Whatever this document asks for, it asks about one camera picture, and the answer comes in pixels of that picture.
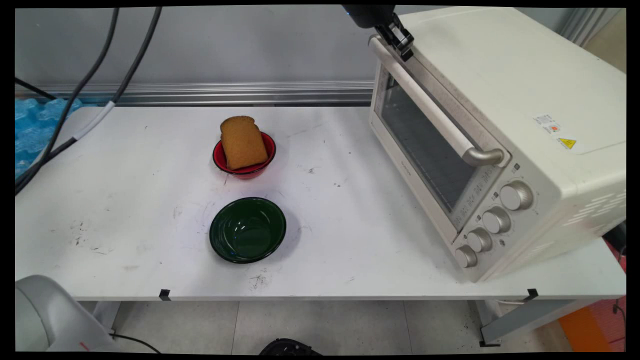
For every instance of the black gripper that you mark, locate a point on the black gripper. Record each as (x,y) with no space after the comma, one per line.
(367,15)

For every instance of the cream glass oven door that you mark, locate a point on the cream glass oven door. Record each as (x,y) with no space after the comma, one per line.
(425,145)

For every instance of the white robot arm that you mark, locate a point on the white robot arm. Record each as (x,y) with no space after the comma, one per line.
(50,315)

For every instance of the cream toaster oven body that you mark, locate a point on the cream toaster oven body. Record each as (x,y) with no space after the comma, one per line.
(500,75)

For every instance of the white oven label sticker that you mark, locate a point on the white oven label sticker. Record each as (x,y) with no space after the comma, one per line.
(547,124)

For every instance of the brown bread slice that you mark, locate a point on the brown bread slice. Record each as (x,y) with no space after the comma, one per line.
(243,142)

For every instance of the red bowl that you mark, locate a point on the red bowl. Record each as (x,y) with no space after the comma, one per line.
(250,170)

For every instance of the silver oven knob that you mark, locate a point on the silver oven knob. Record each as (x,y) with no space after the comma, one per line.
(479,240)
(465,256)
(516,195)
(496,220)

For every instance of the yellow warning sticker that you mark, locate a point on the yellow warning sticker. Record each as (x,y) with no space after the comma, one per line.
(567,143)

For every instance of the dark green bowl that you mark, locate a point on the dark green bowl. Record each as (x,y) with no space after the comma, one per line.
(247,232)

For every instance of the black tape piece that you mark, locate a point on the black tape piece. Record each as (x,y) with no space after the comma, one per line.
(164,294)
(532,294)

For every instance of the black round floor object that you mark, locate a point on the black round floor object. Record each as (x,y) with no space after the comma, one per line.
(290,347)

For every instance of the red floor mat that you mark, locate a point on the red floor mat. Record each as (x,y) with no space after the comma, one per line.
(607,310)

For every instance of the blue foam sheet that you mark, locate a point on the blue foam sheet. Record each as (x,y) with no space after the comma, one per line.
(32,130)

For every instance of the aluminium rail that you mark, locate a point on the aluminium rail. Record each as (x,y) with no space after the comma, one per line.
(225,93)

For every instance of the grey table leg frame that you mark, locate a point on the grey table leg frame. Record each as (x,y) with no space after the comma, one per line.
(525,317)

